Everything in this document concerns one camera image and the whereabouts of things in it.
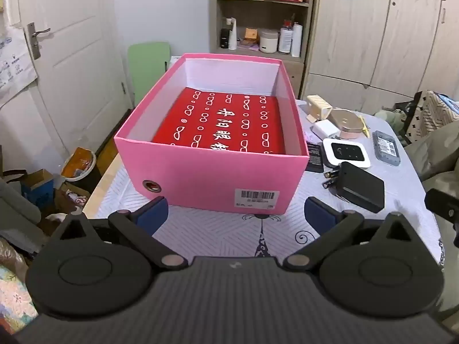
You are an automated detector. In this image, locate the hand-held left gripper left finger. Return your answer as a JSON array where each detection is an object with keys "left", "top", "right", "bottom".
[{"left": 50, "top": 196, "right": 189, "bottom": 271}]

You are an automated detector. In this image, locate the white tube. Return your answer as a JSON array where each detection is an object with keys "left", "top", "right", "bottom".
[{"left": 291, "top": 23, "right": 304, "bottom": 57}]

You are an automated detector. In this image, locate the pink cardboard box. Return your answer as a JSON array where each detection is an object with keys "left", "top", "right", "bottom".
[{"left": 114, "top": 53, "right": 310, "bottom": 215}]

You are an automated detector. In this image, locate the black trash bin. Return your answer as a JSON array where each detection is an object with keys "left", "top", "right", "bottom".
[{"left": 61, "top": 147, "right": 103, "bottom": 191}]

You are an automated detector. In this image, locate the white charger adapter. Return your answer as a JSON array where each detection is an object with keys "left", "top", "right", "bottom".
[{"left": 310, "top": 120, "right": 338, "bottom": 140}]

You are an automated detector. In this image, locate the black and cream patterned bag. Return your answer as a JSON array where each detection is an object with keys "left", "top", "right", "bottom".
[{"left": 394, "top": 90, "right": 459, "bottom": 144}]

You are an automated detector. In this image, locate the beige plastic rack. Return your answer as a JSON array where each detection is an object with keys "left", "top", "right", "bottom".
[{"left": 306, "top": 95, "right": 333, "bottom": 123}]

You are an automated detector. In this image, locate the brown paper bag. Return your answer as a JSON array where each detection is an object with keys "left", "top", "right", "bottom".
[{"left": 54, "top": 183, "right": 92, "bottom": 219}]

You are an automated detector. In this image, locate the wooden shelf unit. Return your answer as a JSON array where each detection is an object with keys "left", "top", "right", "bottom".
[{"left": 209, "top": 0, "right": 318, "bottom": 97}]

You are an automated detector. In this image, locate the olive green blanket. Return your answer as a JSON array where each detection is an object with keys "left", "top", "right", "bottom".
[{"left": 403, "top": 118, "right": 459, "bottom": 201}]

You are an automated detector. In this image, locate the white mobile router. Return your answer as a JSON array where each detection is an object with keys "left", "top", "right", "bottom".
[{"left": 322, "top": 138, "right": 371, "bottom": 170}]

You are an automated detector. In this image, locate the wall poster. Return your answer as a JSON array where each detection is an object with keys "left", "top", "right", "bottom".
[{"left": 0, "top": 25, "right": 39, "bottom": 108}]

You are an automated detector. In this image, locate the light wooden wardrobe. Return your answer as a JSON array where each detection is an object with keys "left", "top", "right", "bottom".
[{"left": 299, "top": 0, "right": 459, "bottom": 115}]

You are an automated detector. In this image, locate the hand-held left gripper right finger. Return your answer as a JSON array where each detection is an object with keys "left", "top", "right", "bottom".
[{"left": 283, "top": 196, "right": 414, "bottom": 271}]

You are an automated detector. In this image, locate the metal door handle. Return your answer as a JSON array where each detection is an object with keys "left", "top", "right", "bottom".
[{"left": 27, "top": 22, "right": 51, "bottom": 60}]

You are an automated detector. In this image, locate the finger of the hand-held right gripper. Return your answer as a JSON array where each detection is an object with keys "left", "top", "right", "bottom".
[{"left": 424, "top": 186, "right": 459, "bottom": 248}]

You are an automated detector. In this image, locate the grey device with label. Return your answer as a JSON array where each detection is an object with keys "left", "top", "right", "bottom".
[{"left": 372, "top": 130, "right": 403, "bottom": 167}]

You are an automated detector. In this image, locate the colourful patterned quilt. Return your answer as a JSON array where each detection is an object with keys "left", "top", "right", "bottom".
[{"left": 0, "top": 238, "right": 38, "bottom": 330}]

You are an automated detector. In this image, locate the white round pot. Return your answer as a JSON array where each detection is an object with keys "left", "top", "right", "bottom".
[{"left": 259, "top": 30, "right": 279, "bottom": 54}]

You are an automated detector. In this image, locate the pale green cloth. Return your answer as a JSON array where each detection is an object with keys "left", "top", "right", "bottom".
[{"left": 375, "top": 109, "right": 404, "bottom": 130}]

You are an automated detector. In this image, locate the pink oval case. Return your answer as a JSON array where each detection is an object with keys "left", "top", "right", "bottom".
[{"left": 328, "top": 109, "right": 363, "bottom": 140}]

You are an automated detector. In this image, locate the white slim bottle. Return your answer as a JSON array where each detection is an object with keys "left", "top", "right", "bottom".
[{"left": 228, "top": 18, "right": 238, "bottom": 51}]

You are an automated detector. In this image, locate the blue cardboard box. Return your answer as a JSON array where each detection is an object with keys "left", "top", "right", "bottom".
[{"left": 20, "top": 169, "right": 55, "bottom": 210}]

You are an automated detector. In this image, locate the white door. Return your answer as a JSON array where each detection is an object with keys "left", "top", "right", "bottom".
[{"left": 14, "top": 0, "right": 131, "bottom": 158}]

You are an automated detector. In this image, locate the red printed bag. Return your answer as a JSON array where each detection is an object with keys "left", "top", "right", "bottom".
[{"left": 151, "top": 87, "right": 285, "bottom": 155}]

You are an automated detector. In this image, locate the green folding table board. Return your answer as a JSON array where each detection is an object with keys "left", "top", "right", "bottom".
[{"left": 128, "top": 42, "right": 171, "bottom": 108}]

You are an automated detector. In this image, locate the black rectangular hard drive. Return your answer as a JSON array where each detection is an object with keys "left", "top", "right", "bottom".
[{"left": 332, "top": 161, "right": 385, "bottom": 214}]

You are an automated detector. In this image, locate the white patterned tablecloth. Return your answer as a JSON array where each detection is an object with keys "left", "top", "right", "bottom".
[{"left": 96, "top": 99, "right": 446, "bottom": 269}]

